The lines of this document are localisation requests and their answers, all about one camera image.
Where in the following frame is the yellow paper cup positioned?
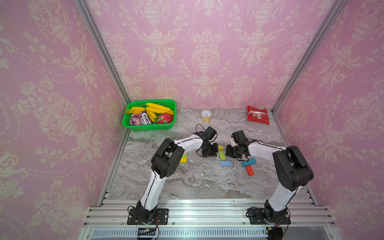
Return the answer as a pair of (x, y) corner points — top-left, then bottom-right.
(202, 110), (212, 123)

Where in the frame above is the green plastic basket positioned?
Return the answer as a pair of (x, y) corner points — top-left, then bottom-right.
(122, 99), (177, 131)

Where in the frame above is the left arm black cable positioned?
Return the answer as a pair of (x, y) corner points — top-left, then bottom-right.
(194, 123), (218, 158)

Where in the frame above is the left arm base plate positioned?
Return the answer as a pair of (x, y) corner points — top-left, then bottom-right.
(127, 208), (169, 225)

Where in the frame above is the teal block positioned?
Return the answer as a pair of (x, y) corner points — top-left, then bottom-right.
(241, 158), (257, 167)

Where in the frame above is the light blue block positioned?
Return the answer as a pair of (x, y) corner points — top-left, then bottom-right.
(221, 161), (232, 167)

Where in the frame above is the purple snack packet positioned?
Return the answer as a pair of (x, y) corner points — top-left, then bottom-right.
(129, 110), (153, 126)

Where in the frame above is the red dragon fruit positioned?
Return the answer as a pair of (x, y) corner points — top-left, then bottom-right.
(155, 113), (174, 125)

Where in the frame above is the aluminium rail frame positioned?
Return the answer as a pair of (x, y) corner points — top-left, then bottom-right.
(80, 198), (342, 240)

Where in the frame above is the red block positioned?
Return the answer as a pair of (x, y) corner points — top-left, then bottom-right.
(246, 165), (255, 176)

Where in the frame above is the red snack bag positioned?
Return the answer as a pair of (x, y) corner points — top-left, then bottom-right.
(247, 106), (270, 125)

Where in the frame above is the yellow banana bunch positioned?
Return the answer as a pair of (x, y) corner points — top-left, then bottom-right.
(125, 103), (174, 123)

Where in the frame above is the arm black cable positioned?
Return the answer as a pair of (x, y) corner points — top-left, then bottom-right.
(194, 123), (218, 158)
(236, 138), (289, 161)

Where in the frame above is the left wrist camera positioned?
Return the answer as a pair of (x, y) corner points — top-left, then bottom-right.
(203, 127), (217, 142)

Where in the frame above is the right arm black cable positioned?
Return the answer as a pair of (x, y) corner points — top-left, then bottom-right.
(236, 138), (289, 161)

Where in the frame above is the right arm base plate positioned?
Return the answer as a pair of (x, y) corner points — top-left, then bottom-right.
(246, 207), (291, 225)

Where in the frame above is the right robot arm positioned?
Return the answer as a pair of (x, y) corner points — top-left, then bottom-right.
(226, 140), (314, 224)

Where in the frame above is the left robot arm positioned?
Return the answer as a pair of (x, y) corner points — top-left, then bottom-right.
(136, 129), (218, 224)

